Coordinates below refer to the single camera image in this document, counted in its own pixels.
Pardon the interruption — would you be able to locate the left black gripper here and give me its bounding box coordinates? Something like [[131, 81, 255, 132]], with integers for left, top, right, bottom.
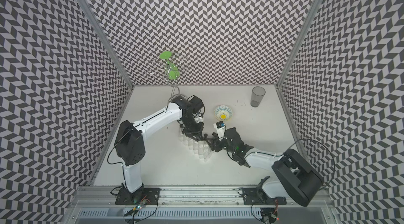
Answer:
[[180, 115, 205, 141]]

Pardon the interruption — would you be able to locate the chrome stand with green discs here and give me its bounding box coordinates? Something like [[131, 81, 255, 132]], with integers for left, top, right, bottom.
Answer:
[[149, 50, 188, 104]]

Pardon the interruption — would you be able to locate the clear acrylic lipstick organizer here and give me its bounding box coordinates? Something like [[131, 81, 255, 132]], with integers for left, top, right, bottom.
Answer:
[[178, 127, 213, 163]]

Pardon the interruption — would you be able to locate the aluminium front rail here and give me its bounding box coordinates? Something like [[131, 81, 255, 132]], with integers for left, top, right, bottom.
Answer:
[[81, 185, 335, 209]]

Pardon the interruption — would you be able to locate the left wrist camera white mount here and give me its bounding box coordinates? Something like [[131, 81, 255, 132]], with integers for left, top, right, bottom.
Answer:
[[194, 113, 204, 124]]

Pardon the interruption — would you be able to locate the grey ribbed drinking glass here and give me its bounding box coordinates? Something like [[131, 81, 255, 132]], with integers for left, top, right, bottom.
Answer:
[[250, 86, 266, 108]]

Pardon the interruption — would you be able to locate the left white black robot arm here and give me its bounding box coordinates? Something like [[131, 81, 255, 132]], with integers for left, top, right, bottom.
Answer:
[[114, 96, 204, 193]]

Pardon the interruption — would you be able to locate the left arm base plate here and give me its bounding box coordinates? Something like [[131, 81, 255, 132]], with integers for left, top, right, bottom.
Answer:
[[115, 187, 161, 206]]

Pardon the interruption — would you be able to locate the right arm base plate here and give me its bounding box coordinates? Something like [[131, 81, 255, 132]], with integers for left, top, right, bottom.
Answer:
[[237, 176, 287, 206]]

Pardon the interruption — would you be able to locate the yellow blue patterned bowl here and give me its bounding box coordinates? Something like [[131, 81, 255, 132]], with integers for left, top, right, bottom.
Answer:
[[214, 105, 233, 121]]

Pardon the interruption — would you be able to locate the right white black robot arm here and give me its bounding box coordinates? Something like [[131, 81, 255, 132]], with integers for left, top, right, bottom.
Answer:
[[203, 127, 324, 207]]

